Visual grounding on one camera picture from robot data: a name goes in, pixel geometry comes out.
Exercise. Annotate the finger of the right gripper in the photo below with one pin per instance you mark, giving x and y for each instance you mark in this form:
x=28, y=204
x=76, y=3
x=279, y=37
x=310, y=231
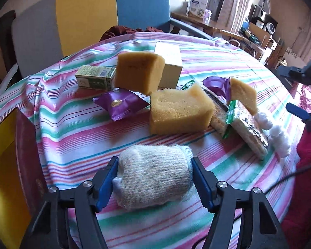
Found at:
x=294, y=73
x=300, y=113

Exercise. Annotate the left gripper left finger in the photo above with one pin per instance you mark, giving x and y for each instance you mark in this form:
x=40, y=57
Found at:
x=49, y=228

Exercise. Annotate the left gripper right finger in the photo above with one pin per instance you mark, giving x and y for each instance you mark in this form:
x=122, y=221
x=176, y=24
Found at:
x=260, y=227

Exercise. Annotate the white cotton ball bag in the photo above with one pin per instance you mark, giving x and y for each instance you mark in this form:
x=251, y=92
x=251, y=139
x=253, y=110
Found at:
x=276, y=133

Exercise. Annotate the small yellow sponge piece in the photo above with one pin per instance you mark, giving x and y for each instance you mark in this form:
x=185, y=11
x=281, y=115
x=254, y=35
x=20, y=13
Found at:
x=244, y=93

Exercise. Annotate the white sock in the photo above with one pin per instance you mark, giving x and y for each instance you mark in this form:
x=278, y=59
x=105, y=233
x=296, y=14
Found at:
x=153, y=175

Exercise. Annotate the cracker pack green ends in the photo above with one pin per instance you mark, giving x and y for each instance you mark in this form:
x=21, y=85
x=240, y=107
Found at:
x=240, y=119

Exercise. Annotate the purple snack packet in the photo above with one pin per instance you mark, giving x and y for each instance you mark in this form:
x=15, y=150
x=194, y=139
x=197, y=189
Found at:
x=120, y=103
x=219, y=85

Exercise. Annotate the large yellow sponge block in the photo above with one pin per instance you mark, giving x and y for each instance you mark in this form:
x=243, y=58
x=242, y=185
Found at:
x=163, y=105

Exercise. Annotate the green white small box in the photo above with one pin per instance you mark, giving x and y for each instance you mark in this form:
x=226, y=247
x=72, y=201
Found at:
x=96, y=77

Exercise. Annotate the white cardboard box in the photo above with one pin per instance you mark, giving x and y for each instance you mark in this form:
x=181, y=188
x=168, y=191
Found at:
x=173, y=64

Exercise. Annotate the dark red gold tin box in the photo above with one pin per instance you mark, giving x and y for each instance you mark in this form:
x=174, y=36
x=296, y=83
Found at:
x=22, y=183

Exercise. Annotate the striped tablecloth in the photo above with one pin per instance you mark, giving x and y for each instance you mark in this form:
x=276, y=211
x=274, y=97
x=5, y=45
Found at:
x=76, y=137

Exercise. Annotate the beige curtain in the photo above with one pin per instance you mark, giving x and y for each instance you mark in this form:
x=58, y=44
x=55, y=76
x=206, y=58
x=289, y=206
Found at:
x=232, y=14

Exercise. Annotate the wooden desk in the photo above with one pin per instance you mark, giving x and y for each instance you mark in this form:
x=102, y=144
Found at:
x=216, y=30

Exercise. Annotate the white product box on desk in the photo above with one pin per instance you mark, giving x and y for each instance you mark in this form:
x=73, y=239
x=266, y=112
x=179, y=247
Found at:
x=196, y=8

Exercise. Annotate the dark red cloth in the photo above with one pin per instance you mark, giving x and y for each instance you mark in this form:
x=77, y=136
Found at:
x=119, y=30

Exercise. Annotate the grey yellow blue chair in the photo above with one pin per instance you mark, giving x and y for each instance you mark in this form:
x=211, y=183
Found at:
x=49, y=30

